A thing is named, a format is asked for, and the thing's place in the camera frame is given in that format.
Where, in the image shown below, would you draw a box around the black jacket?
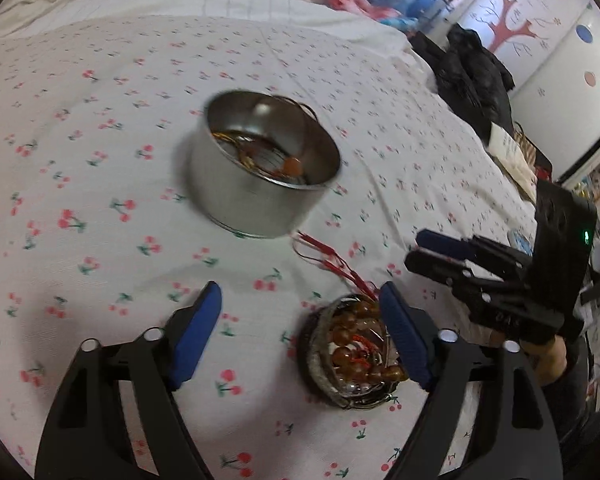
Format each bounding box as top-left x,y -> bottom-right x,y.
409,24 -> 516,137

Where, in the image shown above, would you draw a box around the white checked quilt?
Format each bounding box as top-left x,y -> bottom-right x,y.
150,0 -> 433,83

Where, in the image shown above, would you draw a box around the cherry print bed sheet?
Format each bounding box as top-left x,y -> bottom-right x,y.
0,15 -> 546,480

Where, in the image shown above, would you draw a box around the red cord tassels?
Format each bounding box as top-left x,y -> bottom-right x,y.
292,230 -> 377,302

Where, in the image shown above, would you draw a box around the small round shell dish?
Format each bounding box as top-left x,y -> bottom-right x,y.
298,294 -> 407,411

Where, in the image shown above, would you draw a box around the round metal tin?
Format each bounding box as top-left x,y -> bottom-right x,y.
186,89 -> 342,239

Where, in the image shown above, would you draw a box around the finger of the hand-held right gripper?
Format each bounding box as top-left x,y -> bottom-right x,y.
404,250 -> 566,335
415,229 -> 536,281

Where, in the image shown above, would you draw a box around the white wardrobe with tree decal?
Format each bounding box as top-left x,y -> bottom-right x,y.
450,0 -> 600,182

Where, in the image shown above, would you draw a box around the bead item inside pot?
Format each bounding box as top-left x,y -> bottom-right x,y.
210,129 -> 312,182

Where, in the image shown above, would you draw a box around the open paper book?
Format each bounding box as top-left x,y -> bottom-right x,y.
486,122 -> 539,202

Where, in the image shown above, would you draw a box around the brown bead bracelet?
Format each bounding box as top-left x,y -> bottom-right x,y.
329,299 -> 407,384

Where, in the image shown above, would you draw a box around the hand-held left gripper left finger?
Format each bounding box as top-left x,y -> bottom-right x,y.
34,280 -> 224,480

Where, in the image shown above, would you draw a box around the person's right hand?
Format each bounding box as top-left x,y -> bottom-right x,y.
522,335 -> 569,387

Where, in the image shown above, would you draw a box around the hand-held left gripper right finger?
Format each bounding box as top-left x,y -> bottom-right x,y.
378,281 -> 566,480

